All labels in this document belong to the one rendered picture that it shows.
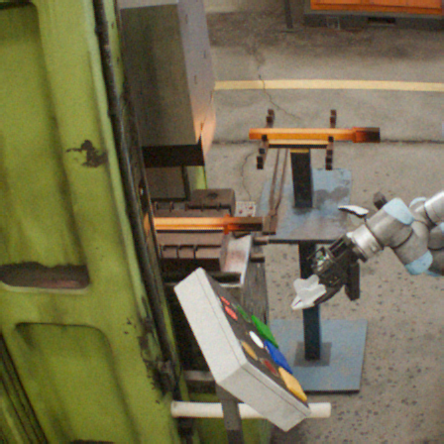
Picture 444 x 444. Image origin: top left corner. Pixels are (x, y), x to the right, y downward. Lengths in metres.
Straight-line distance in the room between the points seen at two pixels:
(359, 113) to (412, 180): 0.70
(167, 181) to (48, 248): 0.67
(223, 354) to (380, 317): 1.84
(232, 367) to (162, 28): 0.78
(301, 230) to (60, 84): 1.27
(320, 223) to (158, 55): 1.07
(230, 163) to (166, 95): 2.50
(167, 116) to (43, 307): 0.58
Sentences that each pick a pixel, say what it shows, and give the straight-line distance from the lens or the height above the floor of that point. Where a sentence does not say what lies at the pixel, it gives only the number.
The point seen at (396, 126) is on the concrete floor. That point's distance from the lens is 4.96.
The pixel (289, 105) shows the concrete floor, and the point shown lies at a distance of 5.16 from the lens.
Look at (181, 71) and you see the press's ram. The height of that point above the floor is 1.57.
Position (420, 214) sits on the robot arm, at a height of 1.18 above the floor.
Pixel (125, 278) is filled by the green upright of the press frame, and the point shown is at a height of 1.17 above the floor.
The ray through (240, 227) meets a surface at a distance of 2.64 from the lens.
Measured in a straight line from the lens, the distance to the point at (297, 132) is 2.99.
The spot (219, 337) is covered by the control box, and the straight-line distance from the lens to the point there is 2.03.
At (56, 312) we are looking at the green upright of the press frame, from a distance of 2.38.
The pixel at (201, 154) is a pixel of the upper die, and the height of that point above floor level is 1.31.
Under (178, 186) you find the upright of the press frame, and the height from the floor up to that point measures 0.96.
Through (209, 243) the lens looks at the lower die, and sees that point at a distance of 2.60.
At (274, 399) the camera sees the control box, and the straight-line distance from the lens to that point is 2.06.
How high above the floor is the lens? 2.57
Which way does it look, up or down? 36 degrees down
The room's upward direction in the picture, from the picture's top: 8 degrees counter-clockwise
